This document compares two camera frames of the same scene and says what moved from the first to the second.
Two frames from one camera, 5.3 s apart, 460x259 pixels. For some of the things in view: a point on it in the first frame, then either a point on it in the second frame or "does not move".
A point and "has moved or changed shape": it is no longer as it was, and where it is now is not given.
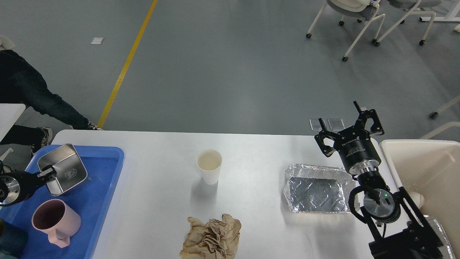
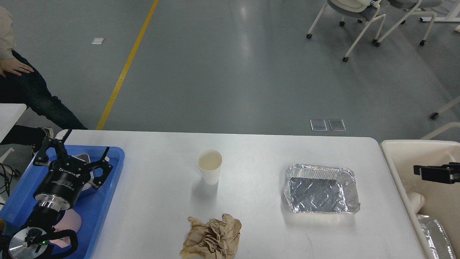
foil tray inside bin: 446,250 does not move
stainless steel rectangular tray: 69,168 has moved or changed shape
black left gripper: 16,186 → 60,186
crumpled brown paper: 215,239 does not move
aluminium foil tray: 313,189 does not move
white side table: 9,114 does not move
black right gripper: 354,144 → 448,173
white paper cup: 210,161 does not move
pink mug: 53,216 does not move
